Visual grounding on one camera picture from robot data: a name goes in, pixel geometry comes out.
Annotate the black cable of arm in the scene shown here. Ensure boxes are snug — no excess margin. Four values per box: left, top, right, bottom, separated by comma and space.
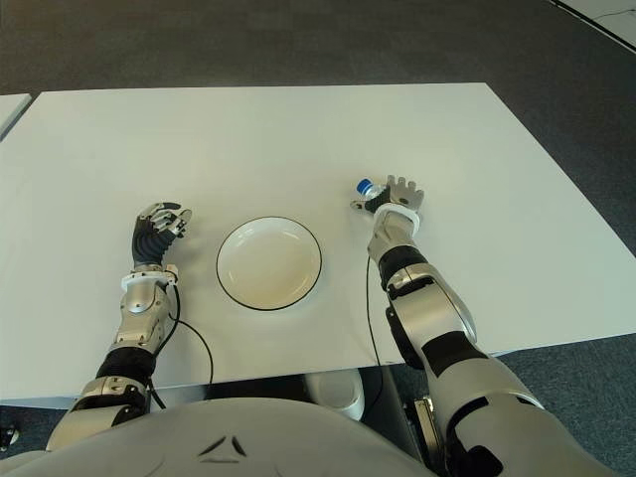
147, 278, 216, 409
366, 253, 388, 416

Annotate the clear water bottle blue cap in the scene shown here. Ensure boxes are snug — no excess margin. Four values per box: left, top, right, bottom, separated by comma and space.
355, 177, 389, 205

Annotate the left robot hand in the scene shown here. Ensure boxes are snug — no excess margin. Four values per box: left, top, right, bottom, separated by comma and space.
130, 200, 195, 272

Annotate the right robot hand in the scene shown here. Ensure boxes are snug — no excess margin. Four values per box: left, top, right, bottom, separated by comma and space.
349, 174, 426, 216

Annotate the grey robot torso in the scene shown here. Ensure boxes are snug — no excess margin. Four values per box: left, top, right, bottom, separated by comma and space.
0, 397, 436, 477

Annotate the white plate with black rim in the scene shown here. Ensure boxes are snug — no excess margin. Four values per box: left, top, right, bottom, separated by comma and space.
215, 215, 326, 312

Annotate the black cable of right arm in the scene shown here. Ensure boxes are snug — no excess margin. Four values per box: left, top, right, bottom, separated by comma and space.
366, 253, 388, 416

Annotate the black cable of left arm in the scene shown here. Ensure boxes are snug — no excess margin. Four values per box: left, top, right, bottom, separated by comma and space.
147, 278, 216, 409

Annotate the white rounded base part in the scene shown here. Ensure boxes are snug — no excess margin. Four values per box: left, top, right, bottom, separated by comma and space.
304, 371, 368, 422

